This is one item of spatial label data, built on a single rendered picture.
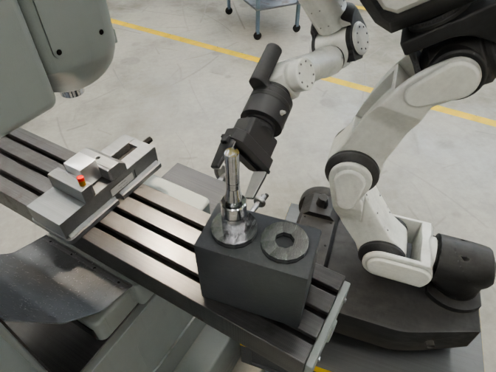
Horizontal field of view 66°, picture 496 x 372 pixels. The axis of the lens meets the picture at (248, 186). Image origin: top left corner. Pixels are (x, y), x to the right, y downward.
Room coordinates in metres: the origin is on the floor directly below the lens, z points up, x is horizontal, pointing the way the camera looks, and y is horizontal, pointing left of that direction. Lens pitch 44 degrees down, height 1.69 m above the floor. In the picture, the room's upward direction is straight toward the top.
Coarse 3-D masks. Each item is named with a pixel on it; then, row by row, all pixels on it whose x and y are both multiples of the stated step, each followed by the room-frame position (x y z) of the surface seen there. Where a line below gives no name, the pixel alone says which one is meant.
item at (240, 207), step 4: (244, 196) 0.48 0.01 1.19; (224, 200) 0.47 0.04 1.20; (244, 200) 0.47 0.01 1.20; (224, 204) 0.46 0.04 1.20; (228, 204) 0.46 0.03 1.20; (236, 204) 0.46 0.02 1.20; (240, 204) 0.46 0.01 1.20; (244, 204) 0.46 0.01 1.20; (224, 208) 0.46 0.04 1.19; (228, 208) 0.45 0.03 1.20; (232, 208) 0.45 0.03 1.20; (236, 208) 0.45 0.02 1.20; (240, 208) 0.45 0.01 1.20; (244, 208) 0.46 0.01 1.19; (228, 212) 0.45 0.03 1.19; (232, 212) 0.45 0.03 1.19; (236, 212) 0.45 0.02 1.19; (240, 212) 0.45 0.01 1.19
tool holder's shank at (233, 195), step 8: (224, 152) 0.47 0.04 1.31; (232, 152) 0.47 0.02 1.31; (224, 160) 0.47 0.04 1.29; (232, 160) 0.46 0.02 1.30; (232, 168) 0.46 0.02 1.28; (232, 176) 0.46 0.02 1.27; (232, 184) 0.46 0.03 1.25; (232, 192) 0.46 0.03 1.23; (240, 192) 0.47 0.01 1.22; (232, 200) 0.46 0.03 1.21; (240, 200) 0.46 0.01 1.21
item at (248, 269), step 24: (216, 216) 0.50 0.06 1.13; (264, 216) 0.51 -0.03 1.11; (216, 240) 0.44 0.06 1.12; (240, 240) 0.44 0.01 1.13; (264, 240) 0.44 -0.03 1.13; (288, 240) 0.45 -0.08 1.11; (312, 240) 0.45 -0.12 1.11; (216, 264) 0.42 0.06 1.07; (240, 264) 0.40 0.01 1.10; (264, 264) 0.39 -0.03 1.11; (288, 264) 0.39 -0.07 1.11; (312, 264) 0.40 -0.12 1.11; (216, 288) 0.42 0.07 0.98; (240, 288) 0.41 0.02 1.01; (264, 288) 0.39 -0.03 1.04; (288, 288) 0.37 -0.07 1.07; (264, 312) 0.39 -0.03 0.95; (288, 312) 0.37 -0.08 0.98
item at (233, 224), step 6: (222, 210) 0.46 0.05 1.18; (246, 210) 0.47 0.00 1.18; (222, 216) 0.46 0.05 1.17; (228, 216) 0.45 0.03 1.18; (234, 216) 0.45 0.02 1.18; (240, 216) 0.45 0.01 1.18; (246, 216) 0.47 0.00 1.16; (222, 222) 0.46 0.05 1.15; (228, 222) 0.45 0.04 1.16; (234, 222) 0.45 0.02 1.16; (240, 222) 0.45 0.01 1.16; (246, 222) 0.47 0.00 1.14; (228, 228) 0.45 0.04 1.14; (234, 228) 0.45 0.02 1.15; (240, 228) 0.45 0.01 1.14; (246, 228) 0.47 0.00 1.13; (234, 234) 0.45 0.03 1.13
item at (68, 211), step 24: (120, 144) 0.89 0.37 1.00; (144, 144) 0.89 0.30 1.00; (144, 168) 0.83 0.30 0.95; (48, 192) 0.69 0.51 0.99; (72, 192) 0.67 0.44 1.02; (96, 192) 0.69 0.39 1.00; (120, 192) 0.74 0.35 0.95; (48, 216) 0.61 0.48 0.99; (72, 216) 0.62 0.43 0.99; (96, 216) 0.66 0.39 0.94; (72, 240) 0.58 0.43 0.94
